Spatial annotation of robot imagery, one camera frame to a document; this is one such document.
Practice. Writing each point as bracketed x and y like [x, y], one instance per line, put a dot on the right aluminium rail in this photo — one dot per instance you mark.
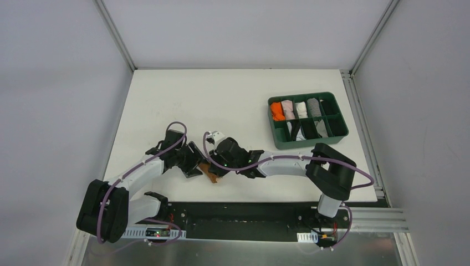
[383, 220]

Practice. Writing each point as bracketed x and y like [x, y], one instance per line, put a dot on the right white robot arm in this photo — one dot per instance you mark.
[328, 169]

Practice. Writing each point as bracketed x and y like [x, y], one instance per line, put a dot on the left white cable duct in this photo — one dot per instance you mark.
[153, 233]

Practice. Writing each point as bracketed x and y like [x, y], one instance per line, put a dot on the black white rolled underwear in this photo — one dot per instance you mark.
[295, 131]

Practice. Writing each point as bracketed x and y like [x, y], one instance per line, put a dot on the green divided plastic tray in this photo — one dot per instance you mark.
[331, 114]

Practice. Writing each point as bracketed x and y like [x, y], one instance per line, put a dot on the grey striped rolled underwear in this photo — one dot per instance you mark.
[314, 107]

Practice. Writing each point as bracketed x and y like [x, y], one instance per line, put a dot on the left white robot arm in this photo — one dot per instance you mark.
[108, 207]

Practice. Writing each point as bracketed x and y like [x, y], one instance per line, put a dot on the right white cable duct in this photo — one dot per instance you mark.
[311, 237]

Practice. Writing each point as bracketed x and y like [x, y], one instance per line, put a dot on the white cable duct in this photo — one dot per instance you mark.
[153, 233]
[311, 237]

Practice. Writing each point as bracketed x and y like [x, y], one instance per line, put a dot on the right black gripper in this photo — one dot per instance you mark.
[217, 164]

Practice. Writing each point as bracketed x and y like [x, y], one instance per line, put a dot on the brown underwear beige waistband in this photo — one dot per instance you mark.
[205, 168]

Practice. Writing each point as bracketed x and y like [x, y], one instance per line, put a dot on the orange rolled underwear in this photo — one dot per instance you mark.
[277, 111]

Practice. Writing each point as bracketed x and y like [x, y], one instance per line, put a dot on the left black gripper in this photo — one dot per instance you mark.
[189, 157]

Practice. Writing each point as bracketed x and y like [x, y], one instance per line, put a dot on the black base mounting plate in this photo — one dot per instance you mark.
[272, 222]

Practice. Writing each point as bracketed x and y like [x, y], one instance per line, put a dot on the pink rolled underwear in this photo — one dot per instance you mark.
[287, 106]

